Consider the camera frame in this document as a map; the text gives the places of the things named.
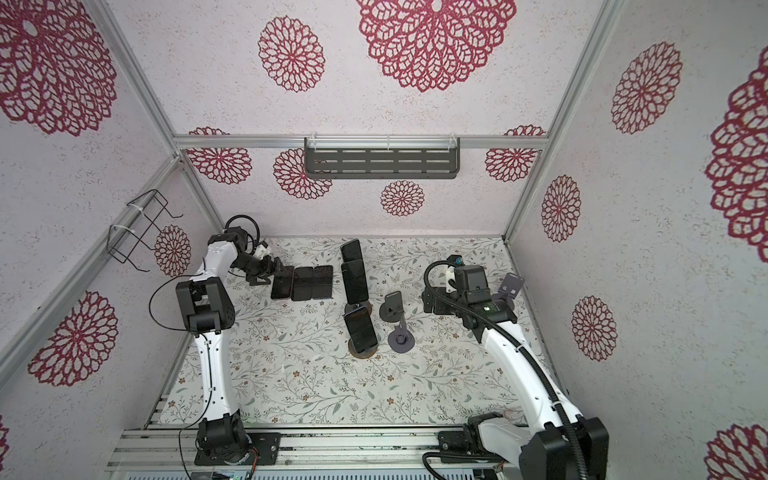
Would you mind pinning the grey round stand right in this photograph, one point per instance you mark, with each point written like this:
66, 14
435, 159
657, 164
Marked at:
511, 286

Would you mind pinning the black wire wall rack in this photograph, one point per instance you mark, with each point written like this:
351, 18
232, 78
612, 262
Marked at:
124, 238

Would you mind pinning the grey stand middle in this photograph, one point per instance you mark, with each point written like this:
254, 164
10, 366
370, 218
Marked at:
392, 309

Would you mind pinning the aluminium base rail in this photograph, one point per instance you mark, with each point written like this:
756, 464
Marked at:
399, 446

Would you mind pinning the tall black phone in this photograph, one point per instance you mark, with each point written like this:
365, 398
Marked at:
355, 282

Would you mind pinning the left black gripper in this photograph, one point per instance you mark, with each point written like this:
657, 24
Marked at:
265, 271

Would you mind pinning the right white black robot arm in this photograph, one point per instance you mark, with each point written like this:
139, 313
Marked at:
556, 441

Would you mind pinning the wooden round stand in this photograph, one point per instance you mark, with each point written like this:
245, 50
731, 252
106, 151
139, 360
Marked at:
363, 354

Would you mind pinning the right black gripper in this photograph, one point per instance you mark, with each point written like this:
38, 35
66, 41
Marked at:
441, 295

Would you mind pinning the purple case phone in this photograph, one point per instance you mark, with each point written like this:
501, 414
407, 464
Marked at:
282, 283

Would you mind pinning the grey slotted wall shelf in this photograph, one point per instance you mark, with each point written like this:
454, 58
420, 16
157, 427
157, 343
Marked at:
386, 160

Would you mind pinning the blue case phone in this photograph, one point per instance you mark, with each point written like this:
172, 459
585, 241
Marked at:
322, 282

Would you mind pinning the front phone on wooden stand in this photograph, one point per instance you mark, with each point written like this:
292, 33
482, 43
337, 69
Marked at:
360, 327

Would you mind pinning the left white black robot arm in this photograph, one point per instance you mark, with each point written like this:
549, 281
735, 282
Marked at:
241, 240

